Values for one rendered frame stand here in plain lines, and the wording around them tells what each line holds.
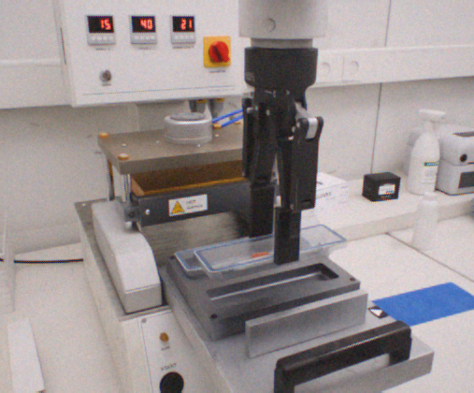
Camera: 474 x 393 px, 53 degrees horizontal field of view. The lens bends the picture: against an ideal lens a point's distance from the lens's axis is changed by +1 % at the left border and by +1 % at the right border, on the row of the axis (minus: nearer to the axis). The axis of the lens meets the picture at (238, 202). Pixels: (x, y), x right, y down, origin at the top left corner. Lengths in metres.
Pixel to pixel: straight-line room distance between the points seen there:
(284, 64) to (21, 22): 0.82
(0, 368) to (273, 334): 0.42
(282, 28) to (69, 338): 0.69
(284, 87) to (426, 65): 1.23
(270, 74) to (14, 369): 0.54
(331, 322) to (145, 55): 0.57
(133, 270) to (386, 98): 1.19
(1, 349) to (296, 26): 0.62
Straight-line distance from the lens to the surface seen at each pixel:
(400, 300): 1.06
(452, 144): 1.54
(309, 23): 0.47
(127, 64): 0.89
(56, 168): 1.26
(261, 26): 0.46
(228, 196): 0.74
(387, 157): 1.72
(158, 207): 0.71
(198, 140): 0.77
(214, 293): 0.58
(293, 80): 0.48
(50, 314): 1.03
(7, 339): 0.83
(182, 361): 0.69
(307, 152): 0.47
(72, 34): 0.87
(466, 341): 0.99
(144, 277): 0.65
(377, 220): 1.31
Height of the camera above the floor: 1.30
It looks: 21 degrees down
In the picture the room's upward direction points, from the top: straight up
